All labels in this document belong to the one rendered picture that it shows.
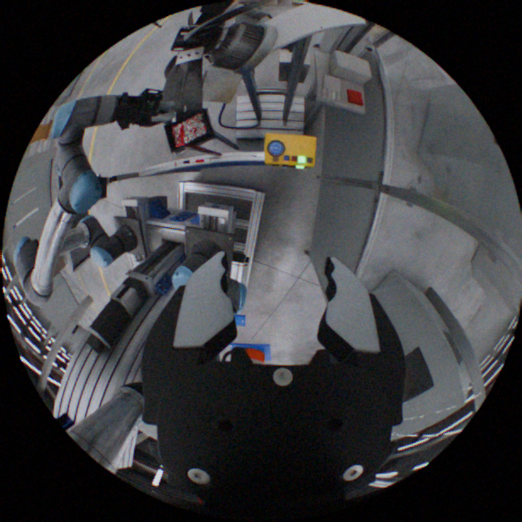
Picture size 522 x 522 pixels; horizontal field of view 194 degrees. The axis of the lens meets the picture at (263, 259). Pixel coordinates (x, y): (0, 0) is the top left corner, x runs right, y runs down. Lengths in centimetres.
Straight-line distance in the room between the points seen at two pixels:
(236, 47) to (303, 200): 141
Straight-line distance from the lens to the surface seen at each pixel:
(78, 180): 37
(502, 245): 46
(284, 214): 164
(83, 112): 42
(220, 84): 71
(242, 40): 65
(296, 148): 52
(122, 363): 61
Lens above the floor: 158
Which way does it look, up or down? 58 degrees down
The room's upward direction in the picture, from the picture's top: 174 degrees counter-clockwise
